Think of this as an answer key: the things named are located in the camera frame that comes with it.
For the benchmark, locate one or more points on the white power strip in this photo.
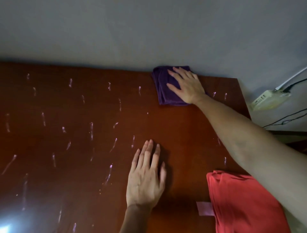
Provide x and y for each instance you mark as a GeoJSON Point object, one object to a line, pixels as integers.
{"type": "Point", "coordinates": [268, 99]}

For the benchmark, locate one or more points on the person's left little finger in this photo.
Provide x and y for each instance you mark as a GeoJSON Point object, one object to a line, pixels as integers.
{"type": "Point", "coordinates": [135, 160]}

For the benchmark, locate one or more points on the person's right hand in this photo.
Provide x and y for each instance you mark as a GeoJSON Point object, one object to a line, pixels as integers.
{"type": "Point", "coordinates": [190, 88]}

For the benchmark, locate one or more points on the purple cloth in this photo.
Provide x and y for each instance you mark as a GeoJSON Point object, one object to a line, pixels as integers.
{"type": "Point", "coordinates": [165, 88]}

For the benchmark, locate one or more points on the person's right middle finger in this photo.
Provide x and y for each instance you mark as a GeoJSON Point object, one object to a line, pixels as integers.
{"type": "Point", "coordinates": [180, 72]}

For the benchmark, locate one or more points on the person's right forearm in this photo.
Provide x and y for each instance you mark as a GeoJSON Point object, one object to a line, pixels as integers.
{"type": "Point", "coordinates": [244, 146]}

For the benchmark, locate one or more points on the red folded cloth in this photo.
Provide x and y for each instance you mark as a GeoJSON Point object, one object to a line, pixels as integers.
{"type": "Point", "coordinates": [239, 204]}

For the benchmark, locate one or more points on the person's left thumb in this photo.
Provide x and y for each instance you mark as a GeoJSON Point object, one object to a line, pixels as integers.
{"type": "Point", "coordinates": [163, 175]}

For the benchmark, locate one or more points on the pink paper note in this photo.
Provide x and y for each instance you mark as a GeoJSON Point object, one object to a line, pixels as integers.
{"type": "Point", "coordinates": [204, 208]}

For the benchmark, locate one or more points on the person's right thumb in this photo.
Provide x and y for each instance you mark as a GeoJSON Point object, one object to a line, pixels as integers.
{"type": "Point", "coordinates": [173, 88]}

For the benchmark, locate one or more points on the person's left hand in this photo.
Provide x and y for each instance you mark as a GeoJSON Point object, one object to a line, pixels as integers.
{"type": "Point", "coordinates": [144, 182]}

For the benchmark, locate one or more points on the person's right little finger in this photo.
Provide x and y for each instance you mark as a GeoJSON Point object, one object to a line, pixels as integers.
{"type": "Point", "coordinates": [194, 76]}

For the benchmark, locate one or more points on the person's left forearm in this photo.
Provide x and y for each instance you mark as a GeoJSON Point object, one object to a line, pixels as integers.
{"type": "Point", "coordinates": [135, 219]}

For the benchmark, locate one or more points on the person's left middle finger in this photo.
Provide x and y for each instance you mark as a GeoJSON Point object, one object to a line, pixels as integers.
{"type": "Point", "coordinates": [148, 153]}

